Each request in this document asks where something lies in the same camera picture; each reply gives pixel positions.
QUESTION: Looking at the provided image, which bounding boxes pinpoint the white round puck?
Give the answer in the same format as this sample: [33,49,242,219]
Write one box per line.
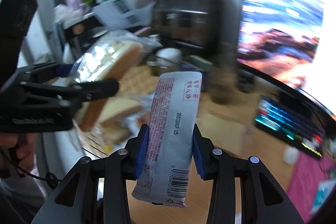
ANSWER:
[282,146,299,165]

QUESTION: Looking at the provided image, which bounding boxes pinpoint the bagged bread slice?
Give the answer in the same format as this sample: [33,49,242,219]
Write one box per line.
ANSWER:
[68,29,162,132]
[98,97,144,146]

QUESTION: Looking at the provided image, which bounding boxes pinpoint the white red sachet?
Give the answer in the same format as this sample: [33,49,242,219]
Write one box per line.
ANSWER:
[132,71,202,207]

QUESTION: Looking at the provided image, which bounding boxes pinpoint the curved computer monitor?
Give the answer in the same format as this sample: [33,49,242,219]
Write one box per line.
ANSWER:
[236,0,335,116]

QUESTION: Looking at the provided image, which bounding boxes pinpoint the white lidded cream jar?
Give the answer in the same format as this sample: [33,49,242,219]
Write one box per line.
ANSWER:
[155,48,182,67]

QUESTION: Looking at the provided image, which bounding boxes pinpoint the bagged bread slices back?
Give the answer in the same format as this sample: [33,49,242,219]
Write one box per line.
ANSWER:
[196,109,249,156]

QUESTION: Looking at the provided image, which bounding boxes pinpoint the smoked acrylic storage box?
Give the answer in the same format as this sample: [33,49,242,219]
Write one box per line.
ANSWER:
[151,0,224,51]

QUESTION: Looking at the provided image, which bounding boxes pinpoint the blue luncheon meat tin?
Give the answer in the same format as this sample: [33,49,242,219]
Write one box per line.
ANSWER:
[183,55,213,71]

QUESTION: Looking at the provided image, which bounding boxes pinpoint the bagged bread slice front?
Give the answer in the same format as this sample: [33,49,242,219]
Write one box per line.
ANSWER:
[98,97,144,146]

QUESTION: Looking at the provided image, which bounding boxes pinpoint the black shelf rack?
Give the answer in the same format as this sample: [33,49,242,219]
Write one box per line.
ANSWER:
[54,16,106,61]

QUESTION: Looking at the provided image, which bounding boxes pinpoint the printed paper sheets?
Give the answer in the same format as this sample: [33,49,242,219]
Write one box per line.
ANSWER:
[93,0,155,31]

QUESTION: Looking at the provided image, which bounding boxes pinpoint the black wire basket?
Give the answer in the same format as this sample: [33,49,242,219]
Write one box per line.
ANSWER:
[79,56,211,159]

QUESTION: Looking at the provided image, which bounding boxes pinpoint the white teal mask pack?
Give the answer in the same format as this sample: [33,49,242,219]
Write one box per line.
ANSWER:
[310,179,336,214]

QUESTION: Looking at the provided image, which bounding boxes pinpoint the pink desk mat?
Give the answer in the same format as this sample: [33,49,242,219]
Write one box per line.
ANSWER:
[286,152,335,223]

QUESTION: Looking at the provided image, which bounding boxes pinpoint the person's left hand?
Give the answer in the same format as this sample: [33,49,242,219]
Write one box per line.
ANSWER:
[1,133,37,172]

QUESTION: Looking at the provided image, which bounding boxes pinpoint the RGB mechanical keyboard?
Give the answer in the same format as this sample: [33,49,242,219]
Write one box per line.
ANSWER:
[254,96,325,160]

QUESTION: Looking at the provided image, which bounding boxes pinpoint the glass jar with residue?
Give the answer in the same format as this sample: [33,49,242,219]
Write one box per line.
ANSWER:
[209,64,236,105]

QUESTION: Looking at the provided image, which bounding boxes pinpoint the small black jar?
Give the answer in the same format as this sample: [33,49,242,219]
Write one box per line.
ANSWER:
[237,70,255,93]

